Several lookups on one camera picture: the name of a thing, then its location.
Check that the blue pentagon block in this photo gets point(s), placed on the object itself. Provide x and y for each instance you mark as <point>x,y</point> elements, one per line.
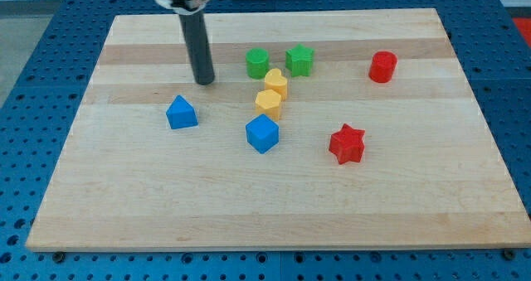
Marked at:
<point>180,114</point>

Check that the wooden board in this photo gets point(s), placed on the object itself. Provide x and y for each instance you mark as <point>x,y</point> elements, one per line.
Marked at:
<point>431,175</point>

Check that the blue cube block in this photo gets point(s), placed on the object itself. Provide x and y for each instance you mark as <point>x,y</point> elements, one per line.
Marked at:
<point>262,133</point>

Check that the red cylinder block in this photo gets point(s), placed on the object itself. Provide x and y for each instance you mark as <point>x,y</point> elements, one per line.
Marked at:
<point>382,66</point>

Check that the yellow hexagon block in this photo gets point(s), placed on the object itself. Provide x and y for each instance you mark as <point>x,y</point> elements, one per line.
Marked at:
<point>268,102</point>

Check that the red star block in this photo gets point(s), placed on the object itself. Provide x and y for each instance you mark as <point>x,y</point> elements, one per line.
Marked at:
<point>347,144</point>

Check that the yellow heart block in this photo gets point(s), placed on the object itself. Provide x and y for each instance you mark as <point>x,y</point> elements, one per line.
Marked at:
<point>274,80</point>

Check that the green star block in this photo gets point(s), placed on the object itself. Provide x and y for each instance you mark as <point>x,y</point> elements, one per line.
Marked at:
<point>299,60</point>

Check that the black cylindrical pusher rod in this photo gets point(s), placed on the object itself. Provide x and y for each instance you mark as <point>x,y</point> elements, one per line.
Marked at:
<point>198,47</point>

